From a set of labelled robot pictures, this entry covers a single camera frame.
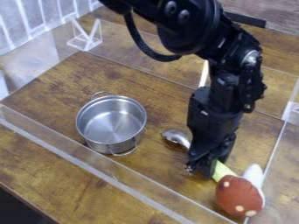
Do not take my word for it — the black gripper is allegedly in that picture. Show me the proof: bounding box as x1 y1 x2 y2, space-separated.
186 87 243 179

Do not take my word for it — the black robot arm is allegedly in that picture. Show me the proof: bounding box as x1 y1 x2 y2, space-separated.
99 0 267 179

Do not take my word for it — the brown plush mushroom toy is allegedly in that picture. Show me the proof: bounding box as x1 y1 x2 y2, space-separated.
213 162 266 218

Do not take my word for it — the clear acrylic front barrier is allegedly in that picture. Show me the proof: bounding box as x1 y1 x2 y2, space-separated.
0 104 237 224

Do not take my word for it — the stainless steel pot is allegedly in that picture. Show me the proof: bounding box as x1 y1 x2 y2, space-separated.
77 91 147 157

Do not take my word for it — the black bar on table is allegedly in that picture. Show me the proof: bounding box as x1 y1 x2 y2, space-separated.
226 12 267 28

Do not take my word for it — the clear acrylic triangle stand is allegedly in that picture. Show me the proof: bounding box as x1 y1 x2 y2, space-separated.
67 19 103 52

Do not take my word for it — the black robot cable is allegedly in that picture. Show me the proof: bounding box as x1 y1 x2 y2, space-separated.
123 11 185 63

